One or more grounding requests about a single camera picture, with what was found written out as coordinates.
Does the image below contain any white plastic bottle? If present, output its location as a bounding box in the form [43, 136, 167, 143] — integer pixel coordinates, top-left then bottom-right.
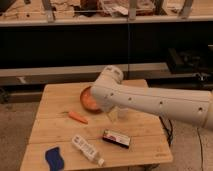
[72, 135, 105, 166]

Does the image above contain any orange chili pepper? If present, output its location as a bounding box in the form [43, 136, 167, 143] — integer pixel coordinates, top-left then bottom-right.
[62, 111, 88, 124]

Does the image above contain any clear plastic measuring cup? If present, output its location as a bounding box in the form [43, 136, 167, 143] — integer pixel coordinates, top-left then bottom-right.
[117, 107, 128, 118]

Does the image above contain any dark rectangular snack box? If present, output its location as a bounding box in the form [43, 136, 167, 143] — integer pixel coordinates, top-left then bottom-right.
[102, 130, 131, 148]

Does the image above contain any long metal shelf rack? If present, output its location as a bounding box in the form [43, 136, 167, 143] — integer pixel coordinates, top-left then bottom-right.
[0, 0, 213, 86]

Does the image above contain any black floor cable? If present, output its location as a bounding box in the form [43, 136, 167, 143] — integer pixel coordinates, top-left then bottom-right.
[159, 116, 205, 171]

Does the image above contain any blue sponge cloth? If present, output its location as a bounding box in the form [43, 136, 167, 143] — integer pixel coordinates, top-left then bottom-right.
[45, 147, 64, 171]

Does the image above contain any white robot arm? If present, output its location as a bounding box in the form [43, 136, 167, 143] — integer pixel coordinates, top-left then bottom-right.
[91, 65, 213, 131]

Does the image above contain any orange ceramic bowl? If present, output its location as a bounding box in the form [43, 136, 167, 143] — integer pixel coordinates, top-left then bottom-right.
[80, 86, 101, 113]

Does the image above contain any wooden folding table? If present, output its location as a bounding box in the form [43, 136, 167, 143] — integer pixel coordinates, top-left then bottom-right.
[20, 83, 173, 171]

